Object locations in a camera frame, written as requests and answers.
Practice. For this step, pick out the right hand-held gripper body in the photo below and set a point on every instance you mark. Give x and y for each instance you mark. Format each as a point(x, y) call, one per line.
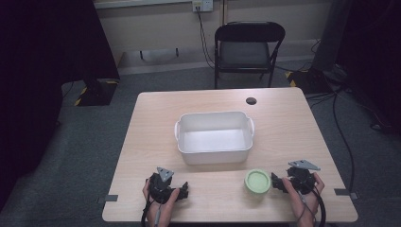
point(302, 178)

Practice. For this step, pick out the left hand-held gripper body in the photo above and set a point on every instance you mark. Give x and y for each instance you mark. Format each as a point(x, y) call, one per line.
point(159, 187)

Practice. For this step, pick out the light green round container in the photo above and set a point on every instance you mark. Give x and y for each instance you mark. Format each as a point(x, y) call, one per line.
point(258, 181)

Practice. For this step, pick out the white plastic bin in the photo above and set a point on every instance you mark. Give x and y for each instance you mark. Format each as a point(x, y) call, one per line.
point(214, 140)

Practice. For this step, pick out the person's left hand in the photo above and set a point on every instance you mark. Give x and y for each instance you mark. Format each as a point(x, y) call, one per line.
point(167, 208)

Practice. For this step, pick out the person's right hand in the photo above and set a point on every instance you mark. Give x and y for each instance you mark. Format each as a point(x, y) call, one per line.
point(302, 201)

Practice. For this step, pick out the black stand base striped tape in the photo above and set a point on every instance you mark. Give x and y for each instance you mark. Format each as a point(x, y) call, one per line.
point(310, 80)
point(97, 93)

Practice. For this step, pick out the black folding chair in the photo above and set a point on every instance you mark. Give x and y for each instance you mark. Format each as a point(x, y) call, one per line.
point(246, 52)

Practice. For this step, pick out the dark curtain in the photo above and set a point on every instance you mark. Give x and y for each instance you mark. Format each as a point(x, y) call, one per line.
point(38, 78)
point(375, 56)

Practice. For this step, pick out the grey table bracket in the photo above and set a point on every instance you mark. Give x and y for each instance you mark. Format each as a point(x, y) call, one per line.
point(345, 192)
point(108, 198)

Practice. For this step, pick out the grey metal post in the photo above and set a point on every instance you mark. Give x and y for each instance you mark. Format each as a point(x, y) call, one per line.
point(331, 34)

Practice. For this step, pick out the white wall socket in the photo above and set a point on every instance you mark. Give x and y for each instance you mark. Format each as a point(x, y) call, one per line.
point(202, 5)

